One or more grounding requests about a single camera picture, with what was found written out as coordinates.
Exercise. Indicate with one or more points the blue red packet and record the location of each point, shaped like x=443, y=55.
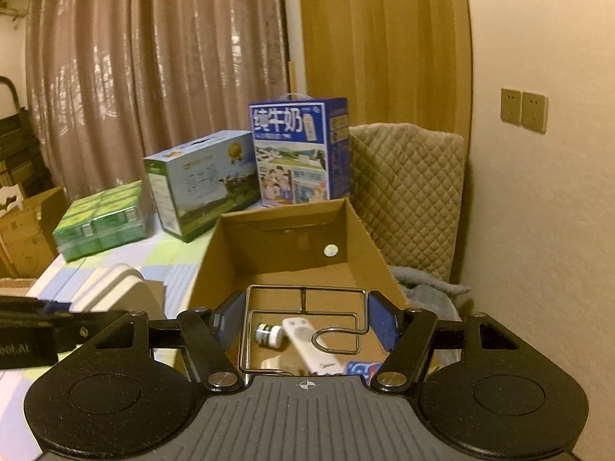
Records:
x=361, y=370

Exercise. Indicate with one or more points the blue milk carton box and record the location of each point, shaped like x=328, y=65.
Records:
x=298, y=153

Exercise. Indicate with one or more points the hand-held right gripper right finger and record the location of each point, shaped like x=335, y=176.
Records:
x=382, y=318

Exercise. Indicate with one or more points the green drink carton pack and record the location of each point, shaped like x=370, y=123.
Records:
x=101, y=221

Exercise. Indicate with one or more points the grey blanket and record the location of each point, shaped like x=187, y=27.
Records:
x=427, y=293

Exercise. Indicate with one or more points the beige quilted cushion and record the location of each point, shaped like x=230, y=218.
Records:
x=408, y=192

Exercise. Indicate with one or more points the brown curtain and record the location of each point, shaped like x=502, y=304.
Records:
x=153, y=57

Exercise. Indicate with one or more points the white plastic holder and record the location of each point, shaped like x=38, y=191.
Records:
x=108, y=288

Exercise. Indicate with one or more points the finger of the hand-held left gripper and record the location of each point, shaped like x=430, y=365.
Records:
x=29, y=305
x=86, y=329

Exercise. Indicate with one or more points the wooden wardrobe panel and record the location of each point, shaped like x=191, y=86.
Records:
x=384, y=33

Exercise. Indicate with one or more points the small green lid bottle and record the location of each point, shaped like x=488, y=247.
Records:
x=268, y=334

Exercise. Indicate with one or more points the white remote control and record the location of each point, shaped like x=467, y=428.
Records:
x=310, y=350

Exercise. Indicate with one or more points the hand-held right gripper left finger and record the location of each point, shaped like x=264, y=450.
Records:
x=231, y=318

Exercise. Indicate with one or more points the black metal trolley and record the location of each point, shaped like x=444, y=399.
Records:
x=19, y=153

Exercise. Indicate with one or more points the brown cardboard box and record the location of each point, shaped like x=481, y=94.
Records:
x=283, y=240

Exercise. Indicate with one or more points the cardboard storage carton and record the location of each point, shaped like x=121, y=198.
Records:
x=29, y=235

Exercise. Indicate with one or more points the green milk carton box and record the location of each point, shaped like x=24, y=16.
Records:
x=202, y=187

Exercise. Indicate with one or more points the beige wall socket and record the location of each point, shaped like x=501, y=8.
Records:
x=535, y=112
x=511, y=105

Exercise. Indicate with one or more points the plaid bed sheet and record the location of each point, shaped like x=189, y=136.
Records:
x=163, y=259

